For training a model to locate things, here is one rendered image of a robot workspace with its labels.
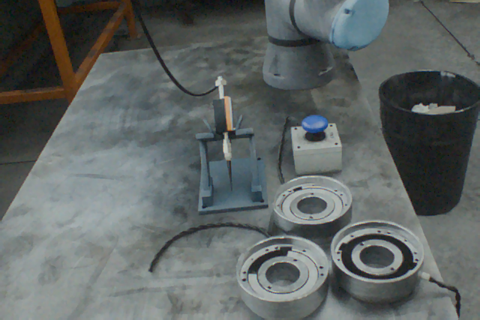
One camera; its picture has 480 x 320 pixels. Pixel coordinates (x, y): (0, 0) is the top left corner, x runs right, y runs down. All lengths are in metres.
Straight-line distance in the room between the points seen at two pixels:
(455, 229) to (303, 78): 1.07
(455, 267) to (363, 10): 1.12
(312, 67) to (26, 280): 0.65
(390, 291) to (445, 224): 1.41
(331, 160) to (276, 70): 0.34
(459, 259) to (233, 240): 1.25
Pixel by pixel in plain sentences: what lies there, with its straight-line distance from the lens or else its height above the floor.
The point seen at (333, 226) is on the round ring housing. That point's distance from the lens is 0.71.
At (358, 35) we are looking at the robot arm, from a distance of 0.97.
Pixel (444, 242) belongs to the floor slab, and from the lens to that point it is 1.97.
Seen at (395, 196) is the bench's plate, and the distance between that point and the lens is 0.81.
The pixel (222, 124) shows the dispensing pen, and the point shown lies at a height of 0.91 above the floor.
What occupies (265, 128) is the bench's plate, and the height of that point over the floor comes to 0.80.
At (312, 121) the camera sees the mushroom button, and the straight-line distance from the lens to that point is 0.84.
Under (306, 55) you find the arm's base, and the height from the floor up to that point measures 0.87.
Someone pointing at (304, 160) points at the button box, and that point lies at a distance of 0.84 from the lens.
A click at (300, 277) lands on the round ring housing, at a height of 0.83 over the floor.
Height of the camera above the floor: 1.28
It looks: 31 degrees down
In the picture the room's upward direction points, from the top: 7 degrees counter-clockwise
